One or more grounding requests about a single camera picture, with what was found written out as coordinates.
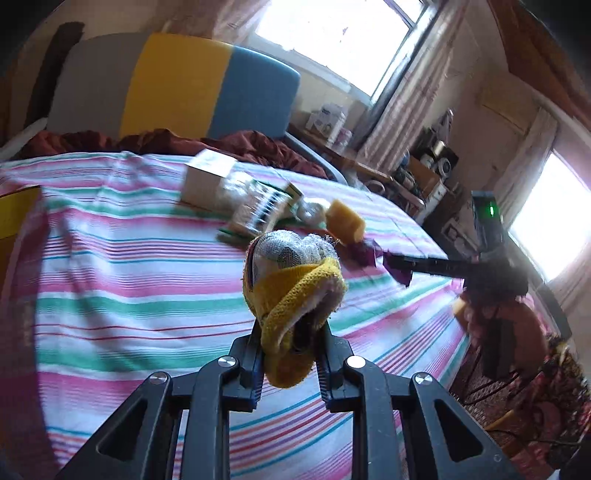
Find clear plastic bag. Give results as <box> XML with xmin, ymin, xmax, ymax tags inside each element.
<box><xmin>216</xmin><ymin>171</ymin><xmax>260</xmax><ymax>219</ymax></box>

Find small window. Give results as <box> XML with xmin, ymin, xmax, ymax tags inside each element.
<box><xmin>507</xmin><ymin>151</ymin><xmax>591</xmax><ymax>283</ymax></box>

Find floral patterned clothing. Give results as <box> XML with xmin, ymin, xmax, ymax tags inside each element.
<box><xmin>462</xmin><ymin>295</ymin><xmax>591</xmax><ymax>464</ymax></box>

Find white round bundle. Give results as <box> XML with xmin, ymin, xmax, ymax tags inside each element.
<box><xmin>295</xmin><ymin>197</ymin><xmax>331</xmax><ymax>227</ymax></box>

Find black stereo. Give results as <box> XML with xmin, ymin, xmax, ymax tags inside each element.
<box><xmin>410</xmin><ymin>137</ymin><xmax>461</xmax><ymax>180</ymax></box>

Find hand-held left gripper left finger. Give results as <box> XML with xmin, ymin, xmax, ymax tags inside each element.
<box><xmin>55</xmin><ymin>330</ymin><xmax>266</xmax><ymax>480</ymax></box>

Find white appliance box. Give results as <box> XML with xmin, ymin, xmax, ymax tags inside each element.
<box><xmin>305</xmin><ymin>104</ymin><xmax>348</xmax><ymax>137</ymax></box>

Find grey yellow blue headboard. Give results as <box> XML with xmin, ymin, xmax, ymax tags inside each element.
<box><xmin>46</xmin><ymin>31</ymin><xmax>302</xmax><ymax>140</ymax></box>

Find patterned long curtain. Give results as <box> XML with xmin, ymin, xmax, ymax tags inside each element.
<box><xmin>359</xmin><ymin>0</ymin><xmax>468</xmax><ymax>172</ymax></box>

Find yellow sponge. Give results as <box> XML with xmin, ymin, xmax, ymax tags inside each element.
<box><xmin>325</xmin><ymin>199</ymin><xmax>367</xmax><ymax>243</ymax></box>

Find maroon blanket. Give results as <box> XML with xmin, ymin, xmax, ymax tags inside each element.
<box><xmin>18</xmin><ymin>128</ymin><xmax>329</xmax><ymax>180</ymax></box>

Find person's right hand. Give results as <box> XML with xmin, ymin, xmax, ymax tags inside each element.
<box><xmin>462</xmin><ymin>292</ymin><xmax>548</xmax><ymax>356</ymax></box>

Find grey bed frame rail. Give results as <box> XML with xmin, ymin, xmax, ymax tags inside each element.
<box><xmin>281</xmin><ymin>130</ymin><xmax>350</xmax><ymax>185</ymax></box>

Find purple wrapper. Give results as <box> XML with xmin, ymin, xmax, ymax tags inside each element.
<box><xmin>355</xmin><ymin>239</ymin><xmax>413</xmax><ymax>288</ymax></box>

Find wooden table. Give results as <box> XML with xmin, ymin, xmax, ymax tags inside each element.
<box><xmin>300</xmin><ymin>129</ymin><xmax>426</xmax><ymax>209</ymax></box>

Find green and white packet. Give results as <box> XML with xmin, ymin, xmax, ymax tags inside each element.
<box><xmin>228</xmin><ymin>184</ymin><xmax>298</xmax><ymax>237</ymax></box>

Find large window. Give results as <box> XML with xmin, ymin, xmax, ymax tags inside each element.
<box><xmin>253</xmin><ymin>0</ymin><xmax>431</xmax><ymax>99</ymax></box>

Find white cardboard box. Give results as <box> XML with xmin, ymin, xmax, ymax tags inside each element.
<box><xmin>181</xmin><ymin>150</ymin><xmax>238</xmax><ymax>209</ymax></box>

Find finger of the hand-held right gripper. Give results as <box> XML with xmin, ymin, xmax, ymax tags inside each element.
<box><xmin>390</xmin><ymin>254</ymin><xmax>474</xmax><ymax>278</ymax></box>

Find beige short curtain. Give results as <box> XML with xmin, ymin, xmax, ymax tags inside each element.
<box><xmin>493</xmin><ymin>106</ymin><xmax>560</xmax><ymax>223</ymax></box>

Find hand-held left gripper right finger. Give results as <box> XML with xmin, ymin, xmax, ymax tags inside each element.
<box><xmin>315</xmin><ymin>322</ymin><xmax>532</xmax><ymax>480</ymax></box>

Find yellow and grey sock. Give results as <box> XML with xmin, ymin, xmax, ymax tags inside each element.
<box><xmin>242</xmin><ymin>229</ymin><xmax>348</xmax><ymax>388</ymax></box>

